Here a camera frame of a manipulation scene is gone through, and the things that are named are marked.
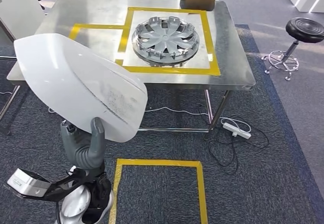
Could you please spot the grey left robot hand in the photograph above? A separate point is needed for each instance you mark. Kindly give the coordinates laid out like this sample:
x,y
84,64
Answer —
x,y
86,152

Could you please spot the white curved plastic part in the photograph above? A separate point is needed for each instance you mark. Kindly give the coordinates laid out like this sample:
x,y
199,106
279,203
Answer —
x,y
63,78

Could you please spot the stainless steel workbench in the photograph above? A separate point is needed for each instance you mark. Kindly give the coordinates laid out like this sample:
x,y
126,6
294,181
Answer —
x,y
88,12

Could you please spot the silver wheel hubcap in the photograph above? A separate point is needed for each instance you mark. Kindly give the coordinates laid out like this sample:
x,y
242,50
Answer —
x,y
164,41

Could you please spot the white partition panel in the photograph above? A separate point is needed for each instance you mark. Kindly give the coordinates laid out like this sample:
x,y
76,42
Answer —
x,y
17,7

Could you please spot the white power strip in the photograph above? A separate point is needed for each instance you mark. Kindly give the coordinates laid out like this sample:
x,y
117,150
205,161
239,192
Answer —
x,y
235,130

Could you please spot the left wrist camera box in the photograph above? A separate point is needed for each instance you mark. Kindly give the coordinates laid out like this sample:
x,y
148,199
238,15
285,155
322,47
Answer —
x,y
25,184

